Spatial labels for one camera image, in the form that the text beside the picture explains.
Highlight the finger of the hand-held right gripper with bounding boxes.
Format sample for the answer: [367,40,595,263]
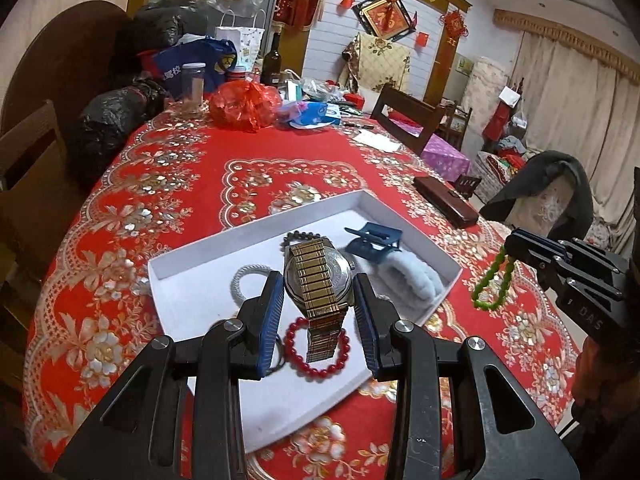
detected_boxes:
[512,229,568,257]
[504,240,571,286]

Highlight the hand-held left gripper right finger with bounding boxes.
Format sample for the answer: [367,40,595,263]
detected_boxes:
[352,272,581,480]

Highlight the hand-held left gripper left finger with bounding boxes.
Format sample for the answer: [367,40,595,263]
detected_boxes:
[52,270,286,480]

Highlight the green bead bracelet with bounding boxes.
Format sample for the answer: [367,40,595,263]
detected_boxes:
[472,247,516,311]

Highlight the gold band wristwatch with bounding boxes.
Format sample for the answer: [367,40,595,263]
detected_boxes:
[284,238,357,363]

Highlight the white tray box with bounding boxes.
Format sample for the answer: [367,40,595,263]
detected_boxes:
[148,190,463,456]

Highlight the blue hair claw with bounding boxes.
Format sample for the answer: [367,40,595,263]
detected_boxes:
[344,222,403,261]

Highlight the dark bead bracelet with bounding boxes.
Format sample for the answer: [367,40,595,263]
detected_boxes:
[282,230,326,248]

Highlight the person's right forearm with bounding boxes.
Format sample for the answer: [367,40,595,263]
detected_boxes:
[570,332,640,441]

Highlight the lace covered chair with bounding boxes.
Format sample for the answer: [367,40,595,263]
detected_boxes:
[510,187,576,241]

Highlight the light blue fluffy scrunchie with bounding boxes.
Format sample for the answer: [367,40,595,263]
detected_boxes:
[372,255,446,303]

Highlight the black jacket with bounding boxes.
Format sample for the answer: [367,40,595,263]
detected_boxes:
[480,150,596,246]

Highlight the pile of colourful clothes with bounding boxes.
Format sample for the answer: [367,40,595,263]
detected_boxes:
[477,137,538,186]

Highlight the dark brown long case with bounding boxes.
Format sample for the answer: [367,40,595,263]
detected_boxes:
[412,176,480,228]

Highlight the purple cloth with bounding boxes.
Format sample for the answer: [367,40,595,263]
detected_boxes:
[422,132,473,178]

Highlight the red hanging bag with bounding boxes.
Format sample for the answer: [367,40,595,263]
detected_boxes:
[482,100,513,143]

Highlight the wooden chair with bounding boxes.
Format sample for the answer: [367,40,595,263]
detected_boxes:
[440,102,473,146]
[370,85,448,156]
[0,100,71,426]

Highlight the cream curtains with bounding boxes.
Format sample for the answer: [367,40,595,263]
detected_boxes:
[495,7,640,256]

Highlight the pale covered quilt stack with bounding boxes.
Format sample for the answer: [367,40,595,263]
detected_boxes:
[462,57,508,126]

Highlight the red floral tablecloth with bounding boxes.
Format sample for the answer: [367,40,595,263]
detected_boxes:
[22,100,583,480]

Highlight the white paper slip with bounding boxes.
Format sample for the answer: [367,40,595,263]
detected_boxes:
[351,130,402,152]

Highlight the blue tissue packet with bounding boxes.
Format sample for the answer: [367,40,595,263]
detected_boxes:
[280,101,343,128]

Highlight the red plastic bag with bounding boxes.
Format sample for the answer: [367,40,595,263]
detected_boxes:
[207,81,283,133]

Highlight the red knot ornament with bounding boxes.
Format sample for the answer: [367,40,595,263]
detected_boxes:
[440,9,471,46]

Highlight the beige floral cloth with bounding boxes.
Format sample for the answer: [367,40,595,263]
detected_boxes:
[342,32,412,101]

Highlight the clear glass jar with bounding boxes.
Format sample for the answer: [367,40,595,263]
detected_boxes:
[181,61,207,103]

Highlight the large black garbage bag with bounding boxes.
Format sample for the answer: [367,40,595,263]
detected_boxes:
[70,87,151,188]

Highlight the small black garbage bag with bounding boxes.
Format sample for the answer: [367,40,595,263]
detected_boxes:
[127,77,168,116]

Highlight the dark wine bottle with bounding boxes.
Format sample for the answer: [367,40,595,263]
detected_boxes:
[262,30,285,86]

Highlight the blue shopping bag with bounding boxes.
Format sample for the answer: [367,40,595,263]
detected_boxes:
[150,37,238,98]

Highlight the white paper gift bag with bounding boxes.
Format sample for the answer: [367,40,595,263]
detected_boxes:
[215,7,266,68]

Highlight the round wooden board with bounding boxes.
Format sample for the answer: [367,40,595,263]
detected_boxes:
[0,0,133,136]

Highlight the red bead bracelet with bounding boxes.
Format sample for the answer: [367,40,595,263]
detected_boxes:
[283,317,351,378]

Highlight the white hair tie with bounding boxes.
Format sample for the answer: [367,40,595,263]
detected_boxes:
[230,264,273,306]

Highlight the framed red wall decoration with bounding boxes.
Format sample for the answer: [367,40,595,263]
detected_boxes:
[351,0,418,41]

